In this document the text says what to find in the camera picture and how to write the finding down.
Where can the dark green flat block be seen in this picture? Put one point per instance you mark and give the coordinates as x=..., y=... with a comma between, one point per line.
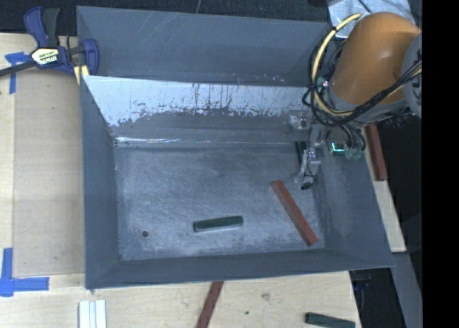
x=218, y=223
x=328, y=320

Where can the grey metal bin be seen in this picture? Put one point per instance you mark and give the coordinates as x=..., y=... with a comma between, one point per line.
x=201, y=190

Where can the red-brown flat block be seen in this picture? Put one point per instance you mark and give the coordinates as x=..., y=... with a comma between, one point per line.
x=376, y=152
x=209, y=305
x=294, y=211

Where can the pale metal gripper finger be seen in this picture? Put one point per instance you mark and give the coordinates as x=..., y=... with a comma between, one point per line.
x=313, y=163
x=305, y=167

